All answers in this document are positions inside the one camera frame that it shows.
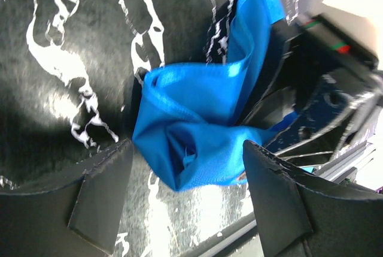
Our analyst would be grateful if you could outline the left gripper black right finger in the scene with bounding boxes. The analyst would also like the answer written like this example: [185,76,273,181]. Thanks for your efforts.
[243,140,382,256]

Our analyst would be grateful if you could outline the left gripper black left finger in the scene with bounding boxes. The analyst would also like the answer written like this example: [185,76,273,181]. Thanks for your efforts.
[1,139,134,256]

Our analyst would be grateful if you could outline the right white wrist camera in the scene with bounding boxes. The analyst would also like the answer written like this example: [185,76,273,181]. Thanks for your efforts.
[309,0,382,61]

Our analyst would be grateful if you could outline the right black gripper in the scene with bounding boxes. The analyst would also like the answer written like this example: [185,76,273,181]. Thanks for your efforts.
[239,14,382,161]

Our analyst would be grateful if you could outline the blue cloth napkin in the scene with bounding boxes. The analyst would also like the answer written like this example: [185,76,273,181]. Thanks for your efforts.
[133,0,297,192]

